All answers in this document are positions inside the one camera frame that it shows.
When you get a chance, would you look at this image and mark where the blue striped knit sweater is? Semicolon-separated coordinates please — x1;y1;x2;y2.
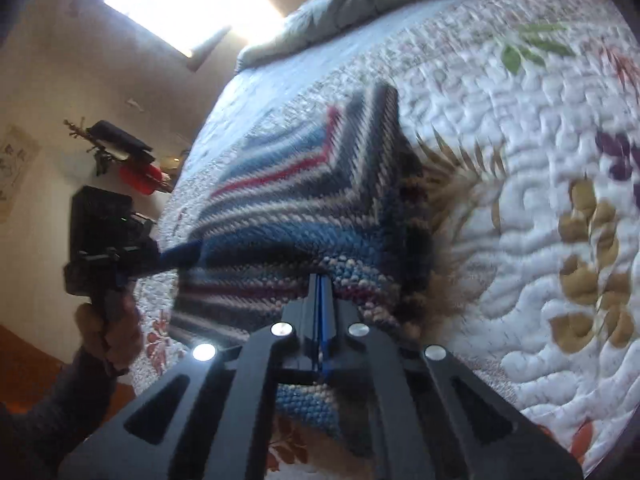
167;81;440;426

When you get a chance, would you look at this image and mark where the person's left forearm sleeve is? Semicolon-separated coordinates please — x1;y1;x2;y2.
1;349;117;480

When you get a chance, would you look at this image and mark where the coat rack with clothes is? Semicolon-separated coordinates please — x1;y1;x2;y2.
63;119;174;196

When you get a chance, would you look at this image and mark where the person's left hand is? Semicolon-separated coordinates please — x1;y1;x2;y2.
75;290;143;374

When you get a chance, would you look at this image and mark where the floral quilted bedspread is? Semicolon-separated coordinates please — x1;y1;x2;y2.
155;0;639;479

